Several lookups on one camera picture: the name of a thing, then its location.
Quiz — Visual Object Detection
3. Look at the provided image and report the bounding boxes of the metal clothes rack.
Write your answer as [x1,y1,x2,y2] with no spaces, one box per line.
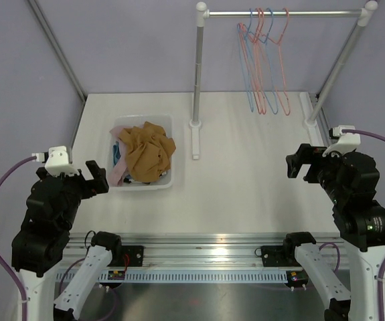
[189,1,378,161]

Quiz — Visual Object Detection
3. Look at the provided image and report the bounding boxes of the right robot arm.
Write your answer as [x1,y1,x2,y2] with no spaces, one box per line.
[281,144,385,320]

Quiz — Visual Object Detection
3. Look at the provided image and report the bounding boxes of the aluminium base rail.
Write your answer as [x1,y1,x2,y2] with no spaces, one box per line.
[61,232,349,271]

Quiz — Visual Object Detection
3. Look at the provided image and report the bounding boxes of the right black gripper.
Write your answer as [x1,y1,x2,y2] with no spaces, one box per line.
[286,142,348,203]

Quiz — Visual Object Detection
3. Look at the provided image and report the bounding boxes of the pink mauve tank top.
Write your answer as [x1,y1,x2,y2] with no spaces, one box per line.
[108,126,127,187]

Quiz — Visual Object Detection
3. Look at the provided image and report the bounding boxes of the white plastic basket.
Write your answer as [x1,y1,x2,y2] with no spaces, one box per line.
[107,114,176,191]

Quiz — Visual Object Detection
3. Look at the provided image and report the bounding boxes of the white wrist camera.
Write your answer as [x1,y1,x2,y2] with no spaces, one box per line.
[323,125,361,157]
[31,146,79,177]

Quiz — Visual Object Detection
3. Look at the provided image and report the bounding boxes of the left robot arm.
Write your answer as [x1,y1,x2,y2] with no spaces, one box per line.
[11,160,123,320]

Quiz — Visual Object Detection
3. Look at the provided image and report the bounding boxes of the white slotted cable duct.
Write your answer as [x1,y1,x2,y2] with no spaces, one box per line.
[95,269,287,284]

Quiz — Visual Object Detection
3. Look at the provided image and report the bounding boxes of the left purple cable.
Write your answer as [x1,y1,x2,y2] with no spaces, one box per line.
[0,156,48,321]

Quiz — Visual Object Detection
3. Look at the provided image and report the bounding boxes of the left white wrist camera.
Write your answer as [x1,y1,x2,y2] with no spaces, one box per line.
[31,146,79,177]

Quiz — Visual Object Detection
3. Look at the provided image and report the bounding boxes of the mustard brown tank top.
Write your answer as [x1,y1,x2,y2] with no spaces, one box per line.
[119,122,176,183]

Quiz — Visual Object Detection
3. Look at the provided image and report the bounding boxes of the light blue hanger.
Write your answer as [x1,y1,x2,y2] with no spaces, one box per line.
[236,23,255,113]

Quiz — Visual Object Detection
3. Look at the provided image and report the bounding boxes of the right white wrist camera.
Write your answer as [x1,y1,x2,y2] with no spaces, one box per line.
[323,125,361,157]

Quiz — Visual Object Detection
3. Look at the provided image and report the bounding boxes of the teal blue tank top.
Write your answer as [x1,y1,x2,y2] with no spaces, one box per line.
[112,141,121,167]

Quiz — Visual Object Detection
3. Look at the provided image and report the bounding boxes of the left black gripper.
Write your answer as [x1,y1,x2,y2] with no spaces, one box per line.
[55,159,108,230]

